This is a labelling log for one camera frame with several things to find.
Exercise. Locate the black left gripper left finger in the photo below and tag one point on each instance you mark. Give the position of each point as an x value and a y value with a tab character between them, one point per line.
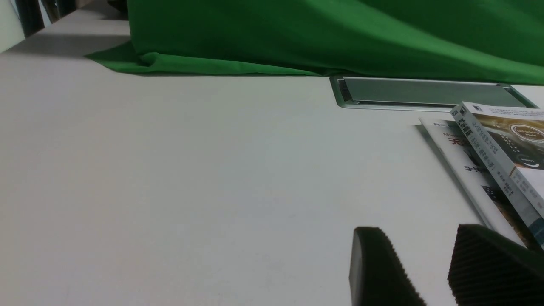
377	276

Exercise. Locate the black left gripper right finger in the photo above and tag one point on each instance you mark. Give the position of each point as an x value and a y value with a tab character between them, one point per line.
488	269

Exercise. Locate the thin white magazine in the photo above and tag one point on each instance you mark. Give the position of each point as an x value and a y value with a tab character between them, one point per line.
506	212

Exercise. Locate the white self-driving textbook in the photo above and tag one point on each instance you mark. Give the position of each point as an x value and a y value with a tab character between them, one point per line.
510	141

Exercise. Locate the green backdrop cloth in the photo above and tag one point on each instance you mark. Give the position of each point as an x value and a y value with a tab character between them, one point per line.
460	40

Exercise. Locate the silver desk cable hatch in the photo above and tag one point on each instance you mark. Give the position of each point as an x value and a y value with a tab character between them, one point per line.
421	95

